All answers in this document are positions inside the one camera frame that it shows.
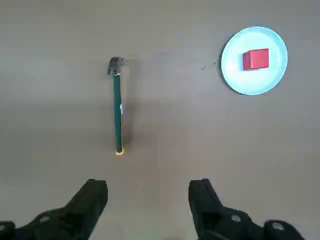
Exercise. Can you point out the red wooden cube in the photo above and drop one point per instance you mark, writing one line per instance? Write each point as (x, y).
(258, 58)

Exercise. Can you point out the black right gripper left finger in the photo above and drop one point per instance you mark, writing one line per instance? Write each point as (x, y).
(75, 215)

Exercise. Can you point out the light blue round plate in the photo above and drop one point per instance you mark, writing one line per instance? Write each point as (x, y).
(235, 80)

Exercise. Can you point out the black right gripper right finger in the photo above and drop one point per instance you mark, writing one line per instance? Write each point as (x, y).
(210, 215)

